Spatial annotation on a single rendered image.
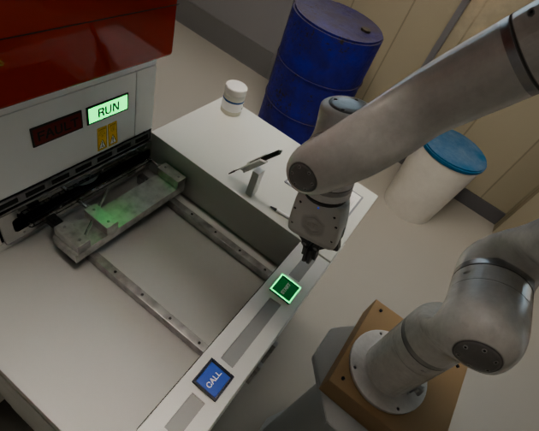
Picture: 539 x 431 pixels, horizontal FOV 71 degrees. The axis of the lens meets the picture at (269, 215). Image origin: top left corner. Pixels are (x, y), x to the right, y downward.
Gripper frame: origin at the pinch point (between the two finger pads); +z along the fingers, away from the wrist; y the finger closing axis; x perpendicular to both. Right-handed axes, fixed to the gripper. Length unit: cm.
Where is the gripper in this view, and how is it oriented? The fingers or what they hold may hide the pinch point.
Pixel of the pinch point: (310, 251)
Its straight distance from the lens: 76.9
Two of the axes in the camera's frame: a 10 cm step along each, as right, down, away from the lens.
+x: 5.4, -5.1, 6.7
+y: 8.4, 4.3, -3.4
